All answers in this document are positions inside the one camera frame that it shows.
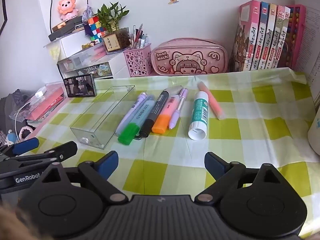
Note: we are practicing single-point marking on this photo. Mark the blue highlighter pen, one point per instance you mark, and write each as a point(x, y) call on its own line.
point(142, 112)

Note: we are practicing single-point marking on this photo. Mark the clear storage box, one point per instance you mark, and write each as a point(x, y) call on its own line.
point(82, 56)

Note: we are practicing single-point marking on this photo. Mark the white charger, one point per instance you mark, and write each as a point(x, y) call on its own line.
point(40, 92)

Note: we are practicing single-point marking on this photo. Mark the lucky bamboo plant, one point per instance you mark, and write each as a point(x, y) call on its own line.
point(112, 15)

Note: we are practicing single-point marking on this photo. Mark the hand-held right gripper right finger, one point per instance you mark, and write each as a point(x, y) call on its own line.
point(213, 164)

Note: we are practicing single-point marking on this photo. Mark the white paper stack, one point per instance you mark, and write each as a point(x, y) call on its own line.
point(312, 42)

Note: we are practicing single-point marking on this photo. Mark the pink lion toy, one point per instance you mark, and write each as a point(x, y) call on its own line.
point(68, 7)

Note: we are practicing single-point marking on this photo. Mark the peach pink pen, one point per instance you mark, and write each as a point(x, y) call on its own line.
point(212, 102)

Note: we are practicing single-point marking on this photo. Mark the white drawer organizer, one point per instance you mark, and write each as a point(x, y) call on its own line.
point(117, 65)

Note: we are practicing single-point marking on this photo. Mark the pink highlighter orange cap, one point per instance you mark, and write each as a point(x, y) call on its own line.
point(160, 125)

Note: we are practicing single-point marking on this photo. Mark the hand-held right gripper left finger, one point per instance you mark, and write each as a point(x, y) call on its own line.
point(110, 165)

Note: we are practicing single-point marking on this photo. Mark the purple pen with toy cap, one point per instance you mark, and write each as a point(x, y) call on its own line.
point(132, 110)

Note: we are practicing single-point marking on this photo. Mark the black picture frame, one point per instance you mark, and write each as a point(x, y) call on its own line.
point(3, 15)

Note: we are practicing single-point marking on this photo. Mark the pink cartoon pencil case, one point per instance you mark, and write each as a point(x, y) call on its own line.
point(190, 57)

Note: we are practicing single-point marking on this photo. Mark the pink abacus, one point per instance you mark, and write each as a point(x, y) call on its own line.
point(296, 30)

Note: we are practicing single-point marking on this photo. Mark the white eraser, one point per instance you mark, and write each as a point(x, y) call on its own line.
point(173, 89)

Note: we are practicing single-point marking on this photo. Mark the purple mechanical pencil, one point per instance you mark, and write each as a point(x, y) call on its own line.
point(175, 117)

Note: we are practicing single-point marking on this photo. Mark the pink perforated pen holder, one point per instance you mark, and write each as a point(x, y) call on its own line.
point(136, 60)

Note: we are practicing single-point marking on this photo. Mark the white green glue stick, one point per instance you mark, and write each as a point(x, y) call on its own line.
point(198, 115)

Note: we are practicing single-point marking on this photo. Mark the small orange box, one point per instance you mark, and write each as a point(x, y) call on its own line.
point(60, 25)

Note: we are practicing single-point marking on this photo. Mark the blue spine book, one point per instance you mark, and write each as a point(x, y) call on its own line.
point(261, 30)

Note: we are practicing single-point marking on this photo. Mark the small yellow figurine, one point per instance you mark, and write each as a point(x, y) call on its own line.
point(87, 45)

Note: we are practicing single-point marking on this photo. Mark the purple hanging charm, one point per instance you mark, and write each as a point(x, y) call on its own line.
point(88, 13)

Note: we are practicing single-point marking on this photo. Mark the pink plush toy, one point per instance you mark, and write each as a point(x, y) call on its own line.
point(26, 132)

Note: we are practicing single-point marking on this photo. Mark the black box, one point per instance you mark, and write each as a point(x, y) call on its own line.
point(65, 31)

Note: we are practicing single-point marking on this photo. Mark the black smartphone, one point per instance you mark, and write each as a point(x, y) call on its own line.
point(80, 86)

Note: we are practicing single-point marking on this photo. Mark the dark grey marker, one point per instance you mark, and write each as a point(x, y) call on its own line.
point(157, 105)

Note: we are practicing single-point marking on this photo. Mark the bunch of pens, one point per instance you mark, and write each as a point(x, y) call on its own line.
point(137, 38)

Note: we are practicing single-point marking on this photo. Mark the clear plastic organizer tray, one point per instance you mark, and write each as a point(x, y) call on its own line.
point(87, 138)

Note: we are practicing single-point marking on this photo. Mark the pink book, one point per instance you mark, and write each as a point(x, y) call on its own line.
point(47, 105)

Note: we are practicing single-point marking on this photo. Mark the colourful puzzle cube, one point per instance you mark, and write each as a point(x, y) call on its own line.
point(95, 30)

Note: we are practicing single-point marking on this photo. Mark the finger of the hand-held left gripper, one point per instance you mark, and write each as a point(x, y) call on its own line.
point(26, 146)
point(62, 152)

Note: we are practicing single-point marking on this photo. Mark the grey backpack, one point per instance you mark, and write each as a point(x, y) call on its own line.
point(12, 102)

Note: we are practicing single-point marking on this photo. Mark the green checked tablecloth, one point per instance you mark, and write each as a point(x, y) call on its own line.
point(250, 135)

